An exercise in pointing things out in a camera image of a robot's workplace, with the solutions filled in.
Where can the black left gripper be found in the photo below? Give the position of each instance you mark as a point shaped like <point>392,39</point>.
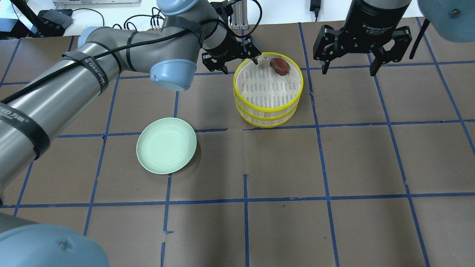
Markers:
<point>225,48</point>

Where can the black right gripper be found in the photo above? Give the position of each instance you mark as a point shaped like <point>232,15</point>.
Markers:
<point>365,20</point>

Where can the yellow steamer top layer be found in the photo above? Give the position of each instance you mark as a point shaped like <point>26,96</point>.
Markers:
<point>259,87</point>

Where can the yellow steamer layer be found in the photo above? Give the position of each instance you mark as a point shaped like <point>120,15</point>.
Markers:
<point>262,119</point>
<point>259,87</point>

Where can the brown half bun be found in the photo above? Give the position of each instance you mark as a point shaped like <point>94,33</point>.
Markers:
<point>280,66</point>

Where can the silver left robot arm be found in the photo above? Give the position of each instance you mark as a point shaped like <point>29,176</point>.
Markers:
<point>34,116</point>

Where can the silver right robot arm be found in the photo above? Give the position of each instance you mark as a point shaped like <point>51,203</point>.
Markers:
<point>452,19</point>

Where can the yellow steamer bottom layer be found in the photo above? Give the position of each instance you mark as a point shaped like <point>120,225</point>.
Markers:
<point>262,119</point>

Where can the mint green plate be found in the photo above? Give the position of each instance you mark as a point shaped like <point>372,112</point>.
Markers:
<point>166,145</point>

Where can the aluminium frame post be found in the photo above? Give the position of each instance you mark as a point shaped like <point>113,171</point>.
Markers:
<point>239,18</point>

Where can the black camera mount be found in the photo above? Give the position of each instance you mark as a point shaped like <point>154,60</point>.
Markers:
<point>47,23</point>

